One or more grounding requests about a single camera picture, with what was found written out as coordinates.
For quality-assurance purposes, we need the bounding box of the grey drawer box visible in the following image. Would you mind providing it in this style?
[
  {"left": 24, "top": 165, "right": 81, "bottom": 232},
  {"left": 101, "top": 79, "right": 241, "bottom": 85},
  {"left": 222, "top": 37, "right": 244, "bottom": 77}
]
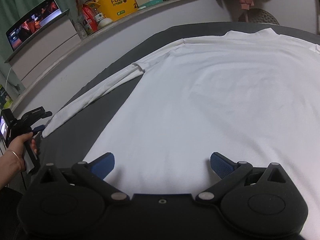
[{"left": 4, "top": 9, "right": 82, "bottom": 89}]

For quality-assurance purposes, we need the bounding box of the round woven stool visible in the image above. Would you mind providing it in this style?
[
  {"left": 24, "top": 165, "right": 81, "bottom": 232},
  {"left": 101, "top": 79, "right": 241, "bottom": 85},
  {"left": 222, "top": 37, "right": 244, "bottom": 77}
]
[{"left": 237, "top": 8, "right": 280, "bottom": 25}]

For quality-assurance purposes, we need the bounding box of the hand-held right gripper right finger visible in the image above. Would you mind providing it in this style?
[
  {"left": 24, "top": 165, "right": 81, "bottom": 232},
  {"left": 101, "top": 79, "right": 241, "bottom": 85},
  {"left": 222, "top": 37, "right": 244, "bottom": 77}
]
[{"left": 195, "top": 152, "right": 288, "bottom": 204}]

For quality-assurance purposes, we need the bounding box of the window ledge shelf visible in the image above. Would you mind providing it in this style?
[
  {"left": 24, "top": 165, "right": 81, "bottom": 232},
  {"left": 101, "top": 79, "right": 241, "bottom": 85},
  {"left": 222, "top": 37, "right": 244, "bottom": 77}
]
[{"left": 11, "top": 0, "right": 218, "bottom": 113}]

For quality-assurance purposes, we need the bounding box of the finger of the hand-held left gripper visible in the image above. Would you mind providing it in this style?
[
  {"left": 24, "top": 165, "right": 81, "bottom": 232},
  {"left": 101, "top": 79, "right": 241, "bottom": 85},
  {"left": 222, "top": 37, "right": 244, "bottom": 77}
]
[{"left": 31, "top": 124, "right": 46, "bottom": 137}]

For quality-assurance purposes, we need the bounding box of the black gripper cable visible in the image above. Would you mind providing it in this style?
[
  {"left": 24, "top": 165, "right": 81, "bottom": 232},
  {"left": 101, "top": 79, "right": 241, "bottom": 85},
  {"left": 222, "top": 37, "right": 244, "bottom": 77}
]
[{"left": 20, "top": 170, "right": 28, "bottom": 192}]

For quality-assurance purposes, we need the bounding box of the clear water bottle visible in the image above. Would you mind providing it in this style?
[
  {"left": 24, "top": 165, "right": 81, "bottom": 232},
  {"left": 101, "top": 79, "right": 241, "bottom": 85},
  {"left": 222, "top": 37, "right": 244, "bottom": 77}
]
[{"left": 92, "top": 7, "right": 105, "bottom": 24}]

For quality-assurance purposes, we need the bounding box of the white cable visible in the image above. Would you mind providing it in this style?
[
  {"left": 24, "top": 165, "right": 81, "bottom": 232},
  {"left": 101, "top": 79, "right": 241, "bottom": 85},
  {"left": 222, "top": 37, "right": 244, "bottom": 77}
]
[{"left": 5, "top": 66, "right": 20, "bottom": 90}]

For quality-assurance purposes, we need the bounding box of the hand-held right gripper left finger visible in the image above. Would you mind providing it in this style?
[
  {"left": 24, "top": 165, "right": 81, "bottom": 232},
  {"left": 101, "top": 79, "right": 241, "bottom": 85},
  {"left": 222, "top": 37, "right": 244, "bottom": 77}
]
[{"left": 37, "top": 152, "right": 130, "bottom": 204}]

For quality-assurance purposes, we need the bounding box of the yellow cardboard box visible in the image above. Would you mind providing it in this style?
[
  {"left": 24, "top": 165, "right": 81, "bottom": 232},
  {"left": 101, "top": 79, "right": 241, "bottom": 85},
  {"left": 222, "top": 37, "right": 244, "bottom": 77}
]
[{"left": 96, "top": 0, "right": 139, "bottom": 22}]

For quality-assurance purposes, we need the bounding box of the person's left hand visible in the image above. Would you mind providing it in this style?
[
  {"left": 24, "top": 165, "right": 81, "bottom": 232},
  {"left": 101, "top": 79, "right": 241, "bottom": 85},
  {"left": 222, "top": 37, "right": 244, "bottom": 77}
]
[{"left": 6, "top": 133, "right": 38, "bottom": 172}]

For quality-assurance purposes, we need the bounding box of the thin metal bracelet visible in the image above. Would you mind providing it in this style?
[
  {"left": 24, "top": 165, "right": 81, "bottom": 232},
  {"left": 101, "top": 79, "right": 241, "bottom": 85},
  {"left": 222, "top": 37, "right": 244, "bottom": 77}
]
[{"left": 6, "top": 150, "right": 23, "bottom": 172}]

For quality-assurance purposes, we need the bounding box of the red snack bag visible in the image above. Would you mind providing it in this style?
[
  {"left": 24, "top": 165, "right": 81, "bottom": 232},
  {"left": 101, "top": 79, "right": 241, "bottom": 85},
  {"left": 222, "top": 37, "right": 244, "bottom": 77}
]
[{"left": 75, "top": 0, "right": 97, "bottom": 33}]

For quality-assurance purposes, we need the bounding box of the tablet with lit screen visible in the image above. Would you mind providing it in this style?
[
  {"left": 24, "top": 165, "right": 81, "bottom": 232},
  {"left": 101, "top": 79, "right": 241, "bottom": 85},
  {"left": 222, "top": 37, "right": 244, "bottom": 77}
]
[{"left": 5, "top": 0, "right": 63, "bottom": 52}]

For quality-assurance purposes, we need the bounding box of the white long-sleeve shirt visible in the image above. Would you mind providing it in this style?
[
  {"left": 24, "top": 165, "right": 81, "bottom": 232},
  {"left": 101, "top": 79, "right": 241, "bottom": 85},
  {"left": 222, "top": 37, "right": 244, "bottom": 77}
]
[{"left": 41, "top": 27, "right": 320, "bottom": 240}]

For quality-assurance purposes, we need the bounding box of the white round object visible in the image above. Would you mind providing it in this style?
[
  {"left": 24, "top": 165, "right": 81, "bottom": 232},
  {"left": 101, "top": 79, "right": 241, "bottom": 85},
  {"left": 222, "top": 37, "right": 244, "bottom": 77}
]
[{"left": 96, "top": 17, "right": 112, "bottom": 30}]

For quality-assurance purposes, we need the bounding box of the clear plastic bag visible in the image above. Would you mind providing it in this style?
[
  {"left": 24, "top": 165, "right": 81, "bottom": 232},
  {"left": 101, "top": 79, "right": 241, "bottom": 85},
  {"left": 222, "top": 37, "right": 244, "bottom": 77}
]
[{"left": 71, "top": 17, "right": 87, "bottom": 40}]

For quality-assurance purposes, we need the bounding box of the green drink can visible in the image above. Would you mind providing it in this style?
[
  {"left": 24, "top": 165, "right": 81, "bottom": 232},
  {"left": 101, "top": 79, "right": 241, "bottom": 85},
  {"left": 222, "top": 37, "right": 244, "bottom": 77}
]
[{"left": 0, "top": 84, "right": 13, "bottom": 110}]

